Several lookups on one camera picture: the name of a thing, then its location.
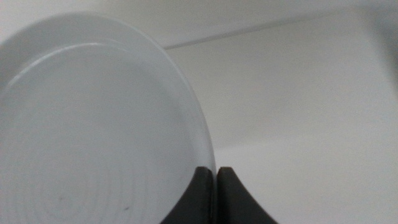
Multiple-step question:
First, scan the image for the blue-grey shallow bowl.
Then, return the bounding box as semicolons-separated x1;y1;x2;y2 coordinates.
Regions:
0;12;217;224

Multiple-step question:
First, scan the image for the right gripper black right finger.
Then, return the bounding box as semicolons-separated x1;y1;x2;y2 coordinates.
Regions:
216;167;279;224

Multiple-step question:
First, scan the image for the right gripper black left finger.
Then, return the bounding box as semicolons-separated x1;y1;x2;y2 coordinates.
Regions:
160;166;215;224

